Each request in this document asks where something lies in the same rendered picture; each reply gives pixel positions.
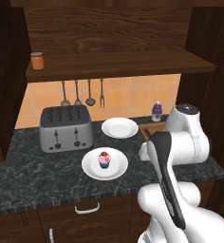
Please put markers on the hanging metal fork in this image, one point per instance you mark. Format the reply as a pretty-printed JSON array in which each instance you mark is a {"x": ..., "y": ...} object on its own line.
[{"x": 102, "y": 98}]

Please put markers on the purple label bottle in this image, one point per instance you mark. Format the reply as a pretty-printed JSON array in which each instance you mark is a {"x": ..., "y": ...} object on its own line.
[{"x": 157, "y": 112}]

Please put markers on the hanging metal spatula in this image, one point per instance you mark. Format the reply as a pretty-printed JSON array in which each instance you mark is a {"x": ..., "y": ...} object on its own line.
[{"x": 78, "y": 100}]

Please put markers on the dark wooden shelf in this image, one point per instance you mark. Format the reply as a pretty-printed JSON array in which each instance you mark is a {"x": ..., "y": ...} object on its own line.
[{"x": 117, "y": 65}]

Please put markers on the dark wooden drawer front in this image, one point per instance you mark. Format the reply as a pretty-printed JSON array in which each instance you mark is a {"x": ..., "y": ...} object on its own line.
[
  {"x": 110, "y": 209},
  {"x": 15, "y": 228}
]

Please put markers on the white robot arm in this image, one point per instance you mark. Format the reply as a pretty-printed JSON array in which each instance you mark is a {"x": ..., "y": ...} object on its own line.
[{"x": 193, "y": 145}]

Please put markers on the tall dark wooden cabinet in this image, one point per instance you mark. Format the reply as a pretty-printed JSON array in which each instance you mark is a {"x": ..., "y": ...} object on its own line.
[
  {"x": 215, "y": 95},
  {"x": 4, "y": 79}
]

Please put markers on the hanging slotted metal spoon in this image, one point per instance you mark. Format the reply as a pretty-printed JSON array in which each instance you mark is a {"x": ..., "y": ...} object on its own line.
[{"x": 65, "y": 102}]

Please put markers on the empty white plate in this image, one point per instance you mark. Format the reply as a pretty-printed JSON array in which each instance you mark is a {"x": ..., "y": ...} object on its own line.
[{"x": 119, "y": 128}]

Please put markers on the pink cupcake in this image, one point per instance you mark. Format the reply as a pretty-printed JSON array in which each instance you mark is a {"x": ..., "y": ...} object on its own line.
[{"x": 104, "y": 160}]

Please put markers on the dark wooden cabinet door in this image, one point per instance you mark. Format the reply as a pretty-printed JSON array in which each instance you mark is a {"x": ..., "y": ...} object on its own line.
[{"x": 91, "y": 232}]

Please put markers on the orange jam jar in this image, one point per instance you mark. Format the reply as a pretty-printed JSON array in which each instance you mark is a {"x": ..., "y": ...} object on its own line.
[{"x": 37, "y": 61}]

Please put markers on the silver toaster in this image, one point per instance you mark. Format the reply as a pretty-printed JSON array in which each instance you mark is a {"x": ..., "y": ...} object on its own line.
[{"x": 66, "y": 131}]

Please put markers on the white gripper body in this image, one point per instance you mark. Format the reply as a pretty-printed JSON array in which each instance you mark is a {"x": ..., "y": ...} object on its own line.
[{"x": 144, "y": 152}]

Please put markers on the hanging metal ladle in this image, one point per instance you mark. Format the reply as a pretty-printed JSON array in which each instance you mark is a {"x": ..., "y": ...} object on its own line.
[{"x": 90, "y": 101}]

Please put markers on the white plate with cupcake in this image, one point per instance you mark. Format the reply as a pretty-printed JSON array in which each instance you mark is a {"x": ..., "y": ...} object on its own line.
[{"x": 91, "y": 167}]

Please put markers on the wooden cutting board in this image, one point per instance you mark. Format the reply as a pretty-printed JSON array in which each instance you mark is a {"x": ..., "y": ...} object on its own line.
[{"x": 153, "y": 127}]

